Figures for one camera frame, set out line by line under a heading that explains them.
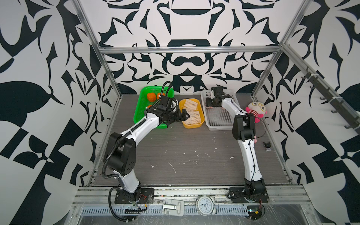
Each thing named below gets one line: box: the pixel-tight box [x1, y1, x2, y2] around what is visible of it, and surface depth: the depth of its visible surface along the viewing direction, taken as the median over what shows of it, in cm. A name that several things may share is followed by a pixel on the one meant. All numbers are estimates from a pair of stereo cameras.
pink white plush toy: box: [245, 101, 268, 124], surface depth 105 cm
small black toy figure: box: [262, 141, 273, 152], surface depth 93 cm
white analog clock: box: [195, 195, 217, 217], surface depth 70 cm
